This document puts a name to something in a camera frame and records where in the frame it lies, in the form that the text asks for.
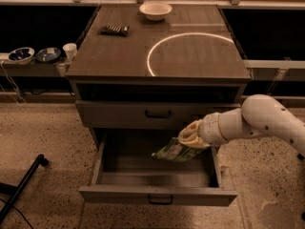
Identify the white paper cup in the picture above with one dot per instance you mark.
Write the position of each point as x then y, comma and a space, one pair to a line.
70, 50

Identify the open lower drawer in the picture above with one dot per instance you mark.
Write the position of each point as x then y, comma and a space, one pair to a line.
126, 172

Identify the green jalapeno chip bag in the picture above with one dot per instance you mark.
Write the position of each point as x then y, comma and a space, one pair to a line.
179, 152

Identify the grey blue bowl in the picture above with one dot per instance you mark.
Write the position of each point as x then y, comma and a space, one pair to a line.
48, 55

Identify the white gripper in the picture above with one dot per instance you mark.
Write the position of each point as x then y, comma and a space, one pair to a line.
209, 129

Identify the black chair leg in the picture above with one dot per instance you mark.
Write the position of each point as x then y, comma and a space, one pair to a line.
14, 191

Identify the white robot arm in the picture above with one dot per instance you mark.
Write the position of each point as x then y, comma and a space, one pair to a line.
259, 115

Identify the blue patterned bowl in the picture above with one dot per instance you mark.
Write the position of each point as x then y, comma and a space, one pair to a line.
22, 56

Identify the grey side shelf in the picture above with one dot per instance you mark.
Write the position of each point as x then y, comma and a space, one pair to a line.
34, 68

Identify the dark snack bar packet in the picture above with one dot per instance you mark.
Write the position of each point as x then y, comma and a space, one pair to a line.
115, 30

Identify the white bowl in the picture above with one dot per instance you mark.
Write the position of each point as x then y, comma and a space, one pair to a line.
155, 11

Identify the grey drawer cabinet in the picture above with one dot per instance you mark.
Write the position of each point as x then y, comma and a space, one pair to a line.
189, 57

